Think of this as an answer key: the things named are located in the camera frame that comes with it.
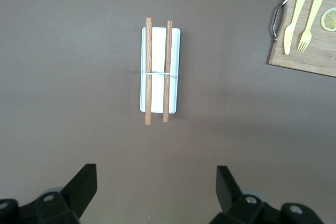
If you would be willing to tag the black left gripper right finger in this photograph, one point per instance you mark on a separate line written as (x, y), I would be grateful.
(227, 190)

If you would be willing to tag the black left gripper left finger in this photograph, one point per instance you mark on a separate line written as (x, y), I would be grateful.
(78, 187)

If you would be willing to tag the thin white band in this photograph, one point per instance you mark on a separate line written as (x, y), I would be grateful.
(157, 72)

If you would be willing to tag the brown wooden stick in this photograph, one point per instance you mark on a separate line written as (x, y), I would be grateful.
(167, 51)
(148, 51)

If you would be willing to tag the white rectangular tray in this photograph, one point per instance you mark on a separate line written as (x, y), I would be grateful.
(158, 51)

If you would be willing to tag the yellow plastic knife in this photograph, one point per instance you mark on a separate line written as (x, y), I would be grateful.
(291, 24)

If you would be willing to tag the yellow plastic fork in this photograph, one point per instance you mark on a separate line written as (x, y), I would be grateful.
(313, 14)

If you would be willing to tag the lemon slice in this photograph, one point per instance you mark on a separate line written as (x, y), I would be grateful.
(329, 19)

